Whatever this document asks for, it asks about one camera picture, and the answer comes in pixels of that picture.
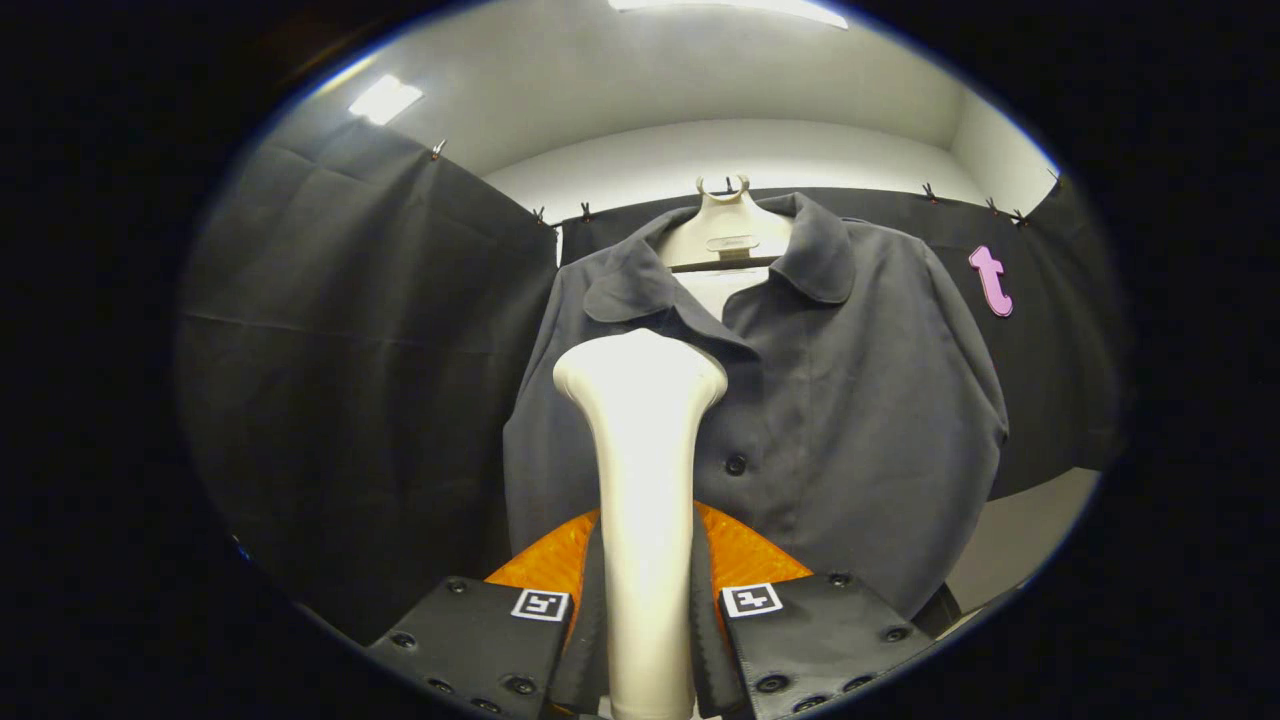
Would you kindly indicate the cream garment steamer head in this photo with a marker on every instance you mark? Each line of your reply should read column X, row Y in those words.
column 645, row 480

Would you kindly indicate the dark grey button shirt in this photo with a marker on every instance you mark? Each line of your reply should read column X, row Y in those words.
column 860, row 420

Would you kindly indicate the cream clothes hanger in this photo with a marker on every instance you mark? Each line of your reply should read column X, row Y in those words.
column 725, row 235

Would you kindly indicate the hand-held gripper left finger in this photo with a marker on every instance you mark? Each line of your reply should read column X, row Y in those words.
column 480, row 640

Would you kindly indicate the large ceiling light panel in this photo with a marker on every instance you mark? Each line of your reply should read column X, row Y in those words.
column 730, row 8

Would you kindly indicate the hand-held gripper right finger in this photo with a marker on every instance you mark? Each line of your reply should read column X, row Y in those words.
column 820, row 640

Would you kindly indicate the row of black clips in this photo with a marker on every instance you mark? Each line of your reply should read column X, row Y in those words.
column 586, row 212

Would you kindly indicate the small ceiling light panel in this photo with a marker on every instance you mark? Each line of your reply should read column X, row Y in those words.
column 385, row 99

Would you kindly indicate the grey cabinet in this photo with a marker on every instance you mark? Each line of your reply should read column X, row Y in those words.
column 1030, row 520

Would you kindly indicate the black backdrop cloth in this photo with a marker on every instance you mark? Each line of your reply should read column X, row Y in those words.
column 350, row 400

